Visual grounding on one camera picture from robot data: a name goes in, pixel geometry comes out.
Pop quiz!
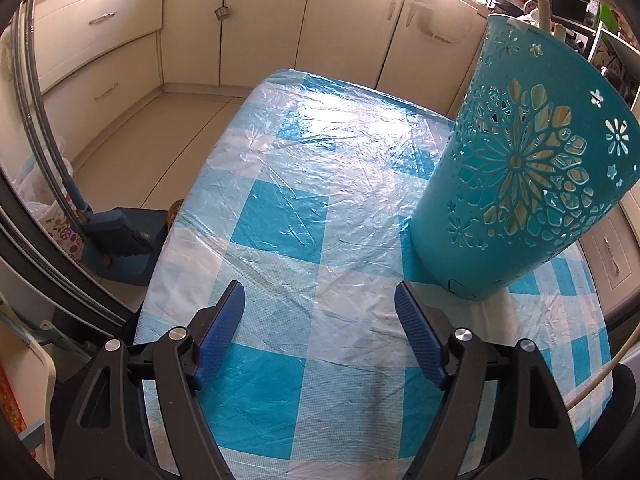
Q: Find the teal perforated utensil holder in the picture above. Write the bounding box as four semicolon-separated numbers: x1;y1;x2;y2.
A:
411;14;640;302

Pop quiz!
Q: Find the red printed paper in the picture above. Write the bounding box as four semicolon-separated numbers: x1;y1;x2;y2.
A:
0;355;26;456

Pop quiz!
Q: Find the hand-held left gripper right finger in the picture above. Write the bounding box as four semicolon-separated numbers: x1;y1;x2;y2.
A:
394;280;586;480

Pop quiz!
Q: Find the white cable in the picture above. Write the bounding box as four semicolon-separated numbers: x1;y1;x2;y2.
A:
567;330;632;407

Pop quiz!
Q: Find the floral plastic bag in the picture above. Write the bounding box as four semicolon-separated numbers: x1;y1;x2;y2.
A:
12;135;87;264

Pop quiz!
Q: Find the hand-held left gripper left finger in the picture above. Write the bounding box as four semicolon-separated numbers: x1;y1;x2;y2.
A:
50;280;247;480

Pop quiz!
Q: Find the white plastic chair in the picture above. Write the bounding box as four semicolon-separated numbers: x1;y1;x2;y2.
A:
0;305;57;480

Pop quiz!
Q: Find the cream side drawer cabinet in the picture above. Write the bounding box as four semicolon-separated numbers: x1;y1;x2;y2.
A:
579;205;640;313

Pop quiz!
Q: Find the blue white checkered tablecloth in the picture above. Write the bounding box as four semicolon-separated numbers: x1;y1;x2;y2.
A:
134;67;615;480

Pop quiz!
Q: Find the cream base cabinet row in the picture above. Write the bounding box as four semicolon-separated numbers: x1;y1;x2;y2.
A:
161;0;497;111

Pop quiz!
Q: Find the blue dustpan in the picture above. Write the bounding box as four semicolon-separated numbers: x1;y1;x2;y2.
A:
82;207;169;287

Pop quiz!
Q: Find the yellow patterned slipper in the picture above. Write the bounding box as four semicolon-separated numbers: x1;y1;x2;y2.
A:
167;199;187;232

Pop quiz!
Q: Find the black microwave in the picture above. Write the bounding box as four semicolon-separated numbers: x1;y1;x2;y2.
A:
552;0;592;24

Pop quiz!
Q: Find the green cutting board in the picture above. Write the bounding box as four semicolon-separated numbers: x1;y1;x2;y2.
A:
597;2;621;36

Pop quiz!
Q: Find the white plastic door holder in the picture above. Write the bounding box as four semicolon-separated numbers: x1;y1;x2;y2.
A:
409;0;482;47

